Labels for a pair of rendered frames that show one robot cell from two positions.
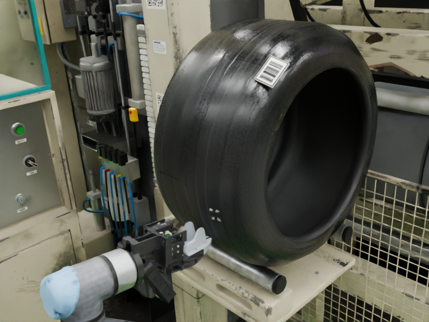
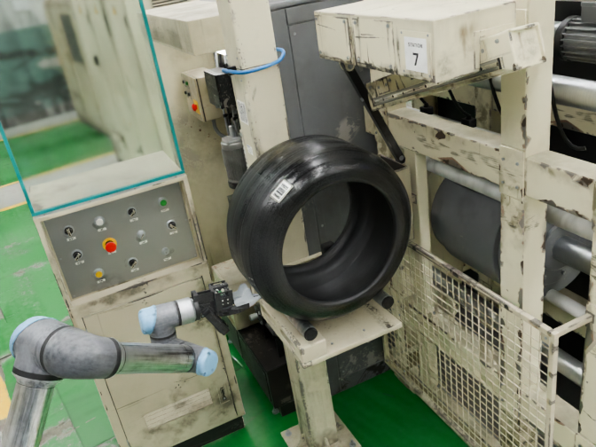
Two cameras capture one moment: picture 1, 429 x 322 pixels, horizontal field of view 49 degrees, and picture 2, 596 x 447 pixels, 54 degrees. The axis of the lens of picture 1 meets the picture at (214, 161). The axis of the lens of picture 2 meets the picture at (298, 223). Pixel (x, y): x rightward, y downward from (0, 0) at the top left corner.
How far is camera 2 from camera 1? 0.96 m
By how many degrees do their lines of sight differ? 20
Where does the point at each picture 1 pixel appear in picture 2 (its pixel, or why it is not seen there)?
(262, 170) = (277, 255)
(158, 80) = not seen: hidden behind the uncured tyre
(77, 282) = (155, 314)
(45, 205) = (184, 256)
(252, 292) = (296, 337)
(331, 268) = (377, 327)
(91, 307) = (164, 330)
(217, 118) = (248, 219)
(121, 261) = (184, 305)
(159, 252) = (215, 301)
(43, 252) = (181, 291)
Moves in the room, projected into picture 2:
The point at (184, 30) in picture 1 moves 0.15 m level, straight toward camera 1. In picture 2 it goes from (262, 139) to (247, 156)
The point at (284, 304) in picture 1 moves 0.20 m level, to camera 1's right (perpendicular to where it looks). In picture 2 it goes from (317, 348) to (380, 354)
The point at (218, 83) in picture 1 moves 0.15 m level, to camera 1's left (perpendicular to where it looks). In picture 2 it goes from (253, 194) to (206, 195)
